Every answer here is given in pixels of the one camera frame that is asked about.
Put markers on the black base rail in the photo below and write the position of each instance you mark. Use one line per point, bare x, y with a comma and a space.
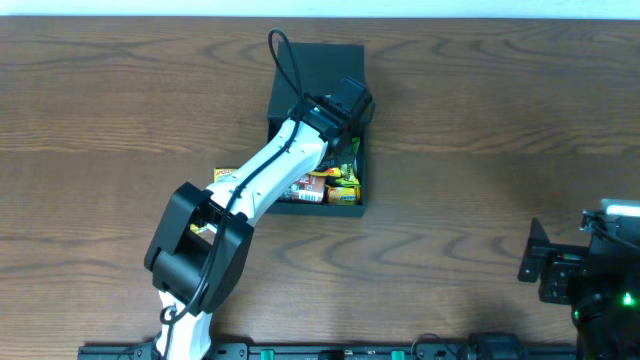
428, 346

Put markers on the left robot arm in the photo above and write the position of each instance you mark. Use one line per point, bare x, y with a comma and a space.
200, 247

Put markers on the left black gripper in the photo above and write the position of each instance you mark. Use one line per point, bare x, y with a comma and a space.
345, 147

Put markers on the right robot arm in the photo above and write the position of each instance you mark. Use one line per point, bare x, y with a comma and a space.
599, 282

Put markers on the red Pringles can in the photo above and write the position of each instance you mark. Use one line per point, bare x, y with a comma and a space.
308, 189

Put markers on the yellow Apollo wafer packet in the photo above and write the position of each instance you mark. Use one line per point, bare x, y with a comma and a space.
221, 173

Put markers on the small yellow biscuit packet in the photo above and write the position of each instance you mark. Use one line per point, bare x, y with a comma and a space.
343, 196

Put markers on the yellow peanut butter sandwich packet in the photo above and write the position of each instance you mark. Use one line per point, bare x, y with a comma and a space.
334, 172

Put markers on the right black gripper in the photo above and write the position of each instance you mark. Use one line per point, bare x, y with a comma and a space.
552, 270

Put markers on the green yellow snack packet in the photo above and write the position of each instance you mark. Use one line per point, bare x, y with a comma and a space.
349, 177

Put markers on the dark green box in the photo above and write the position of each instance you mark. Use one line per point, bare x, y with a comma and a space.
322, 67

